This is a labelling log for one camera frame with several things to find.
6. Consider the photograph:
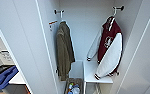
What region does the dark olive jacket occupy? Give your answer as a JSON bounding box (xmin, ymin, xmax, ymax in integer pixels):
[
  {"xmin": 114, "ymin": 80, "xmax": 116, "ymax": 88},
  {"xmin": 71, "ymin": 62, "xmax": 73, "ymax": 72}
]
[{"xmin": 54, "ymin": 20, "xmax": 76, "ymax": 83}]

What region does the red and white varsity jacket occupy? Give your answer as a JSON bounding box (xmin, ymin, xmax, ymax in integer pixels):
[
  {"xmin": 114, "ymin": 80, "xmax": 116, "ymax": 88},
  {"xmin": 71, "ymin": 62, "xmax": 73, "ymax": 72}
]
[{"xmin": 86, "ymin": 15, "xmax": 124, "ymax": 81}]

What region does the dark storage basket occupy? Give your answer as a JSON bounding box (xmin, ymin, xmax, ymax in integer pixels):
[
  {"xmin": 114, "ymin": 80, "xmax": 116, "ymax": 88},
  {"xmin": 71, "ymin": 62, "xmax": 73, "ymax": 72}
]
[{"xmin": 64, "ymin": 77, "xmax": 84, "ymax": 94}]

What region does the blue plastic tray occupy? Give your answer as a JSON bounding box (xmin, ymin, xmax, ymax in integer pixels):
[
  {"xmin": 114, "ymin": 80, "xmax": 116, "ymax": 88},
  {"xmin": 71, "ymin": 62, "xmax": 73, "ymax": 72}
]
[{"xmin": 0, "ymin": 65, "xmax": 19, "ymax": 92}]

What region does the white wardrobe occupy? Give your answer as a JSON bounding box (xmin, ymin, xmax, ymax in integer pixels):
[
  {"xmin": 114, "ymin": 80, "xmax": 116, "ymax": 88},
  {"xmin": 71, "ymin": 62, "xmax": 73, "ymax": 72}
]
[{"xmin": 35, "ymin": 0, "xmax": 149, "ymax": 94}]

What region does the white clothes hanger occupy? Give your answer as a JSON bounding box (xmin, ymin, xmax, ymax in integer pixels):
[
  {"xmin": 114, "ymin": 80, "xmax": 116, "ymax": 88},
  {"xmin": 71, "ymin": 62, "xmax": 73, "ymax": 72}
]
[{"xmin": 106, "ymin": 13, "xmax": 118, "ymax": 28}]

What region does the small orange label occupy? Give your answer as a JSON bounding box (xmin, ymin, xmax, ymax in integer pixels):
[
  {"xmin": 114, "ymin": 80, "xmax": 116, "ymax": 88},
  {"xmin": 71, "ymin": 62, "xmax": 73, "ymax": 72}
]
[{"xmin": 48, "ymin": 20, "xmax": 59, "ymax": 26}]

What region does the pale plastic bottle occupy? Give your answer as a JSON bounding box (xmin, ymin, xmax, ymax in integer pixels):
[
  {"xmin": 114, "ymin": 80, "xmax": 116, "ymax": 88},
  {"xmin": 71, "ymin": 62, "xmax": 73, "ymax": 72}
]
[{"xmin": 70, "ymin": 83, "xmax": 82, "ymax": 94}]

